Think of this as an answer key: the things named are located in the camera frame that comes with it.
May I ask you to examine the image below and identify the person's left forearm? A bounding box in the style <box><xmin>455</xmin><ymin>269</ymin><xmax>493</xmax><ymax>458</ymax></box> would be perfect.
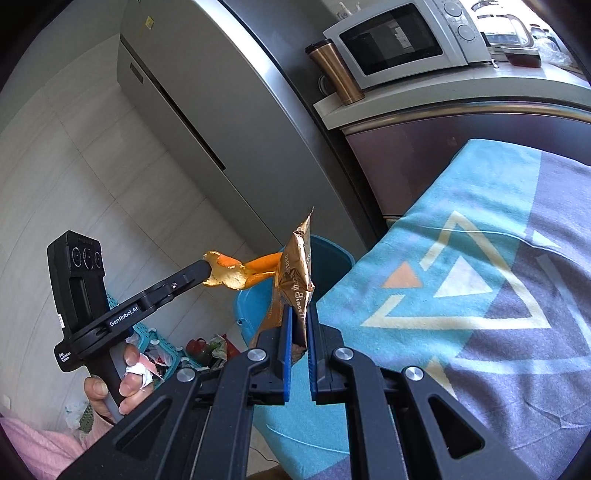
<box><xmin>0</xmin><ymin>412</ymin><xmax>116</xmax><ymax>480</ymax></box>

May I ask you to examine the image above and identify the teal grey printed blanket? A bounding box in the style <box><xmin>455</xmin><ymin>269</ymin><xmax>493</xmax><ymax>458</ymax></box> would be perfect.
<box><xmin>314</xmin><ymin>137</ymin><xmax>591</xmax><ymax>480</ymax></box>

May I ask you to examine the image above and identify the kitchen counter cabinet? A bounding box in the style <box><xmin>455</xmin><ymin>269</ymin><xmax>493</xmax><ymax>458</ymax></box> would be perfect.
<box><xmin>313</xmin><ymin>55</ymin><xmax>591</xmax><ymax>223</ymax></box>

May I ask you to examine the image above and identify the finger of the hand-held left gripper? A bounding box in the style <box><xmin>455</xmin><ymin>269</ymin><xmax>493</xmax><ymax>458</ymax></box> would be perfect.
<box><xmin>139</xmin><ymin>258</ymin><xmax>214</xmax><ymax>308</ymax></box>

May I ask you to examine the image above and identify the copper thermos mug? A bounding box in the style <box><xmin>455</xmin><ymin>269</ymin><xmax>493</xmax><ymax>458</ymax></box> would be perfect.
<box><xmin>305</xmin><ymin>39</ymin><xmax>365</xmax><ymax>106</ymax></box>

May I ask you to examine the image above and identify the crumpled white plastic bag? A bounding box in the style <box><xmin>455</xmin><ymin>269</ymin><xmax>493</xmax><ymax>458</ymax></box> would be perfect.
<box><xmin>64</xmin><ymin>401</ymin><xmax>95</xmax><ymax>435</ymax></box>

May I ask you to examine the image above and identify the orange peel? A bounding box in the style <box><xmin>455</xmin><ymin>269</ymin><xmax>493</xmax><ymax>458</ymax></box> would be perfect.
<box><xmin>202</xmin><ymin>250</ymin><xmax>282</xmax><ymax>291</ymax></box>

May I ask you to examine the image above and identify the white microwave oven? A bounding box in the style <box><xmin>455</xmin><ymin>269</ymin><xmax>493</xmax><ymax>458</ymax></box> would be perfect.
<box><xmin>322</xmin><ymin>0</ymin><xmax>491</xmax><ymax>91</ymax></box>

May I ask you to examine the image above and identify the red round toy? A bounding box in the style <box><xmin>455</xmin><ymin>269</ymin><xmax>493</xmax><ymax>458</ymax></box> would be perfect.
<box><xmin>187</xmin><ymin>338</ymin><xmax>209</xmax><ymax>366</ymax></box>

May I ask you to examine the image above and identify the green white printed bag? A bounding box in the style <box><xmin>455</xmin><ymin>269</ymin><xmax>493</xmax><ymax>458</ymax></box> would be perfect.
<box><xmin>208</xmin><ymin>333</ymin><xmax>232</xmax><ymax>371</ymax></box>

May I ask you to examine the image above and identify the grey refrigerator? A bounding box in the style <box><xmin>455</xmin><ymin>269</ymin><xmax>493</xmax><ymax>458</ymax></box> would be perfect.
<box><xmin>117</xmin><ymin>0</ymin><xmax>384</xmax><ymax>251</ymax></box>

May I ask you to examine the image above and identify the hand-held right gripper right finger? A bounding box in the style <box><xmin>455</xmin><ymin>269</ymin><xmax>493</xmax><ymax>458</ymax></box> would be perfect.
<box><xmin>306</xmin><ymin>300</ymin><xmax>539</xmax><ymax>480</ymax></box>

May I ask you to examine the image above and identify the glass electric kettle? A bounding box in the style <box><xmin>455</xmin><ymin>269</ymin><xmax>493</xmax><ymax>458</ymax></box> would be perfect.
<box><xmin>471</xmin><ymin>0</ymin><xmax>536</xmax><ymax>49</ymax></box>

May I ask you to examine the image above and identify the blue plastic trash bin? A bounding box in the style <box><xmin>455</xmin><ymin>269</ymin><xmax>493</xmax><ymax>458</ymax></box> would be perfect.
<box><xmin>231</xmin><ymin>233</ymin><xmax>356</xmax><ymax>480</ymax></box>

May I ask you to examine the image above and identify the gold foil wrapper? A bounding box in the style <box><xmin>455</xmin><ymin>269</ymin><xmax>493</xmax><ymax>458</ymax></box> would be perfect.
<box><xmin>249</xmin><ymin>207</ymin><xmax>317</xmax><ymax>364</ymax></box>

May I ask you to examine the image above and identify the person's left hand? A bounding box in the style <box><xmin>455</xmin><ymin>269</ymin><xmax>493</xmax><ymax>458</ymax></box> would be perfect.
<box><xmin>83</xmin><ymin>344</ymin><xmax>154</xmax><ymax>423</ymax></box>

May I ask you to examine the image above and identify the clear plastic bag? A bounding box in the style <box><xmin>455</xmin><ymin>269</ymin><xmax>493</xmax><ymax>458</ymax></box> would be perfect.
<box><xmin>531</xmin><ymin>23</ymin><xmax>570</xmax><ymax>66</ymax></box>

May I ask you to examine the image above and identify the dark food container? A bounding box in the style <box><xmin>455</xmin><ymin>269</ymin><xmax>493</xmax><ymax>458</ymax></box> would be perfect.
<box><xmin>501</xmin><ymin>45</ymin><xmax>542</xmax><ymax>68</ymax></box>

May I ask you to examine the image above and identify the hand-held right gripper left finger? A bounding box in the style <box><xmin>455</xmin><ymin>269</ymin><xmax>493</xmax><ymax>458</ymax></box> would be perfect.
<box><xmin>60</xmin><ymin>305</ymin><xmax>296</xmax><ymax>480</ymax></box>

